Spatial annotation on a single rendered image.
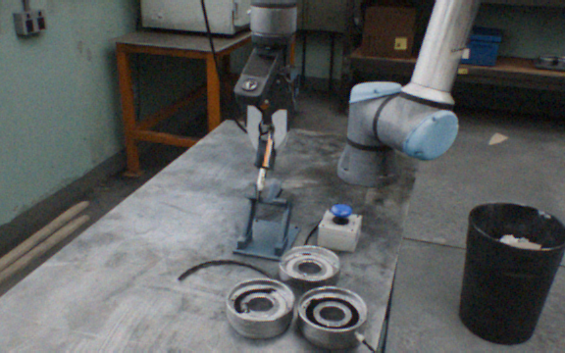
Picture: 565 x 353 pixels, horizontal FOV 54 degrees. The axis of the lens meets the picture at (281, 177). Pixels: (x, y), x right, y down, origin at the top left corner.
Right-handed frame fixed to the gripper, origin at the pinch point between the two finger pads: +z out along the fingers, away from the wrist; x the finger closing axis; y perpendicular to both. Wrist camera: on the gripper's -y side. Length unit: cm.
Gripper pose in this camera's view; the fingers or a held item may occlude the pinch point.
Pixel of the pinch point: (267, 149)
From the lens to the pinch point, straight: 98.1
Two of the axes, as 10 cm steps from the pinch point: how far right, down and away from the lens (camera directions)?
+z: -0.3, 9.0, 4.3
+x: -9.6, -1.4, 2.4
